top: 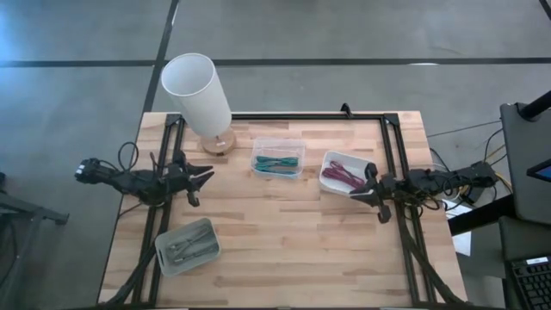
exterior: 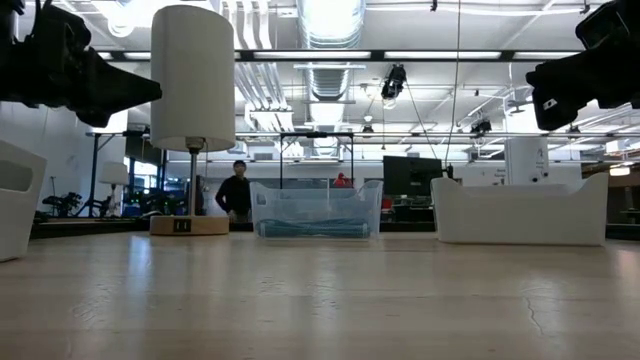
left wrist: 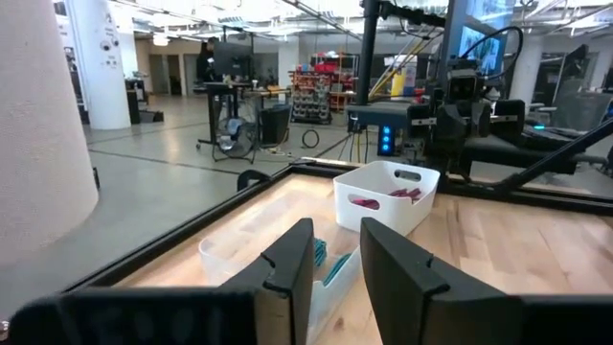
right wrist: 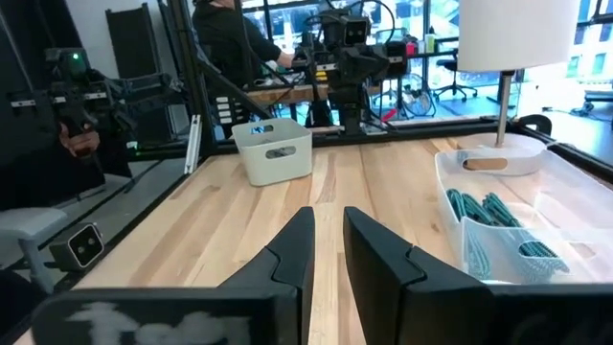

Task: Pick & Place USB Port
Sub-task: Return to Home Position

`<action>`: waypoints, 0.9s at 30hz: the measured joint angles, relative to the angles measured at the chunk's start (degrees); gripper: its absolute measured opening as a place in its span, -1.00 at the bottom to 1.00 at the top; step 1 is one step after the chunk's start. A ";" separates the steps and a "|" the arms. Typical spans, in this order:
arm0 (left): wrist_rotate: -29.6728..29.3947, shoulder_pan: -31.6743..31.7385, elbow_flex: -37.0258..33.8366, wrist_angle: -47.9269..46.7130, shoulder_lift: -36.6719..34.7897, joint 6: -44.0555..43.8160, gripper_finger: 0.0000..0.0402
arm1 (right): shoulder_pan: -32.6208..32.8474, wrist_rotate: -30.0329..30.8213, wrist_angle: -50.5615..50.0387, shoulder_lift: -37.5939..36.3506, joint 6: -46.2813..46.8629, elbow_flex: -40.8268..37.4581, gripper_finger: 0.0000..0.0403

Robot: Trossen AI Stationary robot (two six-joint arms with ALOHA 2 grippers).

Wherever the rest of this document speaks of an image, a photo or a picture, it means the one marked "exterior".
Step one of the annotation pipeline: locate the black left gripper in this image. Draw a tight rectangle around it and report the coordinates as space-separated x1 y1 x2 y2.
0 44 164 129

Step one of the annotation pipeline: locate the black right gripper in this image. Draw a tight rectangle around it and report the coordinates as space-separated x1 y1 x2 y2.
525 42 640 131

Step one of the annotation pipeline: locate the white plastic bin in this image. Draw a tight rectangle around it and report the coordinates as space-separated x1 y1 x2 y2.
430 172 610 247

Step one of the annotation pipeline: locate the white round pillar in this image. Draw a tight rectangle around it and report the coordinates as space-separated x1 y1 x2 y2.
503 137 550 186

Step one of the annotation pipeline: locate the white shade table lamp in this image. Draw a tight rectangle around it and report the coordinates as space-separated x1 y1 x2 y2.
98 160 130 217

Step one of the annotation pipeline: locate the white shade wooden base lamp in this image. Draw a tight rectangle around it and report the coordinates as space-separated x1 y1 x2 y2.
148 4 237 237

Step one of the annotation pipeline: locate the pale grey plastic bin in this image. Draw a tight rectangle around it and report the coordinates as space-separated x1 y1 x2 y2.
0 139 49 264

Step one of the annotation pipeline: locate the large black monitor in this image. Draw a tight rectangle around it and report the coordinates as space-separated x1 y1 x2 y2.
382 155 444 198

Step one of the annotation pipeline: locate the clear plastic container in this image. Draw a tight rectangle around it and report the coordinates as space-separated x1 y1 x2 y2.
249 179 385 242

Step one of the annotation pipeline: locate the black metal frame rig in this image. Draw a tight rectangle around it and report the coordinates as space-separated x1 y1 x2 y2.
84 129 169 219
278 131 355 190

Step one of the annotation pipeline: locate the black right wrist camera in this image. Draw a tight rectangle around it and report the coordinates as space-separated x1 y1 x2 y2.
574 0 632 50

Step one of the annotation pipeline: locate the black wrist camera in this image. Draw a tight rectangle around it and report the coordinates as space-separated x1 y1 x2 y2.
574 0 632 50
27 2 94 51

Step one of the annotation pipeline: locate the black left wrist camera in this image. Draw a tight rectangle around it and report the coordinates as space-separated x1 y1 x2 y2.
27 2 94 51

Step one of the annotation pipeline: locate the thin hanging black cable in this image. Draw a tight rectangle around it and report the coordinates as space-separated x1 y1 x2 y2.
444 0 461 166

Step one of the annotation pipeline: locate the black aluminium table frame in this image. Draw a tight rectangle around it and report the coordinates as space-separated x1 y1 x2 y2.
29 215 640 242

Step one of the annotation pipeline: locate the black overhead camera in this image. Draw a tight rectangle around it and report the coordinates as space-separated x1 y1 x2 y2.
380 63 408 101

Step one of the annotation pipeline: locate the black overhead frame beam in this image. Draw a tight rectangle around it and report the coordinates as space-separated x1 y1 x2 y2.
97 48 584 63

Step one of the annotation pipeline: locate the silver ventilation duct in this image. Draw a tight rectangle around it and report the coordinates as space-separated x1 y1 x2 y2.
297 0 367 101

